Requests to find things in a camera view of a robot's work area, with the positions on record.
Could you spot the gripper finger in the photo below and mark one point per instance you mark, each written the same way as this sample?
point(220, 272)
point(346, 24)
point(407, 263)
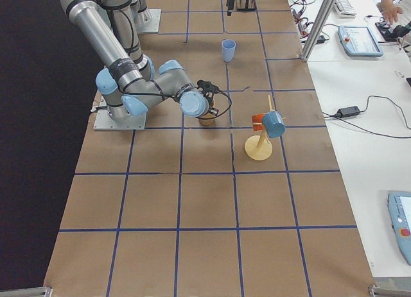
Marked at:
point(213, 111)
point(230, 6)

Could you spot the light blue cup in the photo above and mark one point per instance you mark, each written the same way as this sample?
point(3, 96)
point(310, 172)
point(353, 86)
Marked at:
point(228, 49)

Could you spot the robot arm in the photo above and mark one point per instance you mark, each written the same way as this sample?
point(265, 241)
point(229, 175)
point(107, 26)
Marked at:
point(111, 26)

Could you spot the bamboo wooden cup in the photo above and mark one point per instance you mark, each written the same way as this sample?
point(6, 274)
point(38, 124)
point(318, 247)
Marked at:
point(207, 121)

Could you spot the person's hand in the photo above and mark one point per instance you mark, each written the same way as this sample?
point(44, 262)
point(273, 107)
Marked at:
point(391, 11)

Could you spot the black rack with dowel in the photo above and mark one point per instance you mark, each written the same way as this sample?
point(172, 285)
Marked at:
point(245, 5)

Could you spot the orange mug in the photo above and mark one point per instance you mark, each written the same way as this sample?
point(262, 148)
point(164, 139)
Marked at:
point(257, 122)

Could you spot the wooden mug tree stand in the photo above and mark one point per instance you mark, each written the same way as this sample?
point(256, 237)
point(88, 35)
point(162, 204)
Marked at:
point(259, 147)

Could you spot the blue mug on stand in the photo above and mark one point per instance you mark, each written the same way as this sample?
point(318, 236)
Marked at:
point(273, 124)

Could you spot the white keyboard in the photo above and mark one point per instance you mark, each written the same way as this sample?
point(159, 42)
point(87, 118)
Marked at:
point(344, 9)

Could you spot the blue teach pendant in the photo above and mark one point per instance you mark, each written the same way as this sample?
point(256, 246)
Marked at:
point(359, 41)
point(399, 209)

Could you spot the black power adapter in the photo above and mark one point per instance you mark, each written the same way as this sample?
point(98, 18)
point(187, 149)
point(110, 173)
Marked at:
point(348, 112)

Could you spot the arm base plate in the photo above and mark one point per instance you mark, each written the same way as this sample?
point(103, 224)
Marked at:
point(116, 118)
point(148, 21)

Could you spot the aluminium frame post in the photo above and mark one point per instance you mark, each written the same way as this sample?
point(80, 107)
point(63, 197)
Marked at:
point(319, 23)

